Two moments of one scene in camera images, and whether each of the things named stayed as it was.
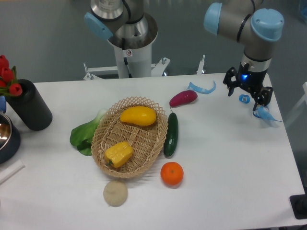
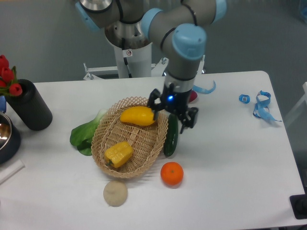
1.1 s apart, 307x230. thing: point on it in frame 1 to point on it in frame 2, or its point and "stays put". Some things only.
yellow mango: (140, 116) stays put
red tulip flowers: (9, 85) stays put
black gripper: (250, 81) to (175, 101)
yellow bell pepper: (118, 154) stays put
